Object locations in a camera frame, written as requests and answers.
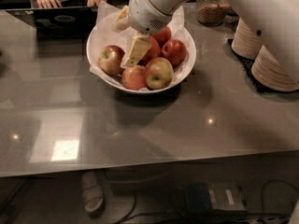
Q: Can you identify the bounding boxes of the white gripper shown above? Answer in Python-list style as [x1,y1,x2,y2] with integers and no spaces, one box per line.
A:
[111,0,172,68]

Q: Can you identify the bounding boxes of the red-green apple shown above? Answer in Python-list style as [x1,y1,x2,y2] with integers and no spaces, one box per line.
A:
[98,45,124,76]

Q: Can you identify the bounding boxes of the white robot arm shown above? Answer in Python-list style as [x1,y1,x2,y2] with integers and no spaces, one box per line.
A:
[112,0,299,83]

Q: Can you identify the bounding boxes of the white bowl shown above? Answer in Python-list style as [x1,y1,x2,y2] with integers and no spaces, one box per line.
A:
[86,8,197,95]

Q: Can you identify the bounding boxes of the red apple with sticker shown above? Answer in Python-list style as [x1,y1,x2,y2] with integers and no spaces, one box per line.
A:
[141,36,161,64]

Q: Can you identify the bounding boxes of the dark red apple back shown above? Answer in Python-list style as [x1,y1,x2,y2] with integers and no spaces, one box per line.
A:
[153,26,172,47]

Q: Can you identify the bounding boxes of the dark red apple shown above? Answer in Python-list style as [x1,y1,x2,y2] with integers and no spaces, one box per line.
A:
[153,26,172,47]
[161,39,187,66]

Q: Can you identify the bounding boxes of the orange-red apple front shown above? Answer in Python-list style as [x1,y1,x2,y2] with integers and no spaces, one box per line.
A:
[121,65,147,91]

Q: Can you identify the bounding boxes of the dark red apple right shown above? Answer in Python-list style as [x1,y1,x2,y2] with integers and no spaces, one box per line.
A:
[161,39,187,66]

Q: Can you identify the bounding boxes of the yellow-green apple front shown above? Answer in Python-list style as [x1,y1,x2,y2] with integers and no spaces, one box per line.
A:
[144,57,174,90]

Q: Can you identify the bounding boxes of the white paper liner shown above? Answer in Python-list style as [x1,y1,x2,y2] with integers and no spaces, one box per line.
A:
[89,0,186,92]

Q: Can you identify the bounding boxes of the black laptop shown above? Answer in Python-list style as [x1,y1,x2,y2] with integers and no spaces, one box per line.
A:
[7,7,98,39]

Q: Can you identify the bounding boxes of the glass jar with cereal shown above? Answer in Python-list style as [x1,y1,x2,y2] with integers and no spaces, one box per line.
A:
[195,0,231,26]

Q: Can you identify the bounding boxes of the black rubber mat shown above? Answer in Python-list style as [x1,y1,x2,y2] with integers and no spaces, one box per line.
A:
[228,39,294,93]

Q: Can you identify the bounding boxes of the right stack of paper plates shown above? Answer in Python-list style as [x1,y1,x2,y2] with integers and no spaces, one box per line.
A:
[251,46,299,92]

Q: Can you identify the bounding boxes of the grey sandal on floor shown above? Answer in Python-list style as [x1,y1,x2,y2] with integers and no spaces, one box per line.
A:
[81,171,105,215]

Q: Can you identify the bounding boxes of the blue grey box on floor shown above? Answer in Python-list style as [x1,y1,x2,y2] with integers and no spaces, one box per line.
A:
[184,182,248,213]

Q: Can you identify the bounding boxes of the black cable on floor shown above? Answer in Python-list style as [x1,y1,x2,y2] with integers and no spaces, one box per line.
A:
[115,179,299,224]

